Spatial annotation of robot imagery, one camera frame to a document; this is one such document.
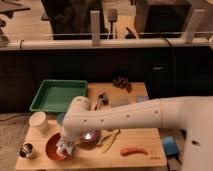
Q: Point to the light blue towel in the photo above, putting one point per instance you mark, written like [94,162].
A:
[63,147]

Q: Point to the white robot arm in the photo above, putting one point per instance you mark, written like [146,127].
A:
[194,114]

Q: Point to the purple bowl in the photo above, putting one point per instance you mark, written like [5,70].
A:
[90,137]

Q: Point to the red bowl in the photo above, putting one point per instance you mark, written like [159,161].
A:
[50,148]

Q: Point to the grey sponge block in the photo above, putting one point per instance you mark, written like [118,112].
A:
[119,102]

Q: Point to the blue sponge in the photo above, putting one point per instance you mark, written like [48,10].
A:
[141,98]

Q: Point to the yellow tongs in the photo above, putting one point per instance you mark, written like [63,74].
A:
[107,139]

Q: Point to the green plastic tray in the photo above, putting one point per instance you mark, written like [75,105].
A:
[54,96]

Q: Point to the small blue cup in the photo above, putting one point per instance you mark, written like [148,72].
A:
[60,118]

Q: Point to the white paper cup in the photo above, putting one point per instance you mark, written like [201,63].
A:
[39,121]

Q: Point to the blue box off table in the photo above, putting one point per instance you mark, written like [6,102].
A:
[169,145]

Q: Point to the small metal cup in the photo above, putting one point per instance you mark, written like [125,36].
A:
[27,151]

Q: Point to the black-handled tool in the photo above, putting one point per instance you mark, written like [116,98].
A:
[102,100]

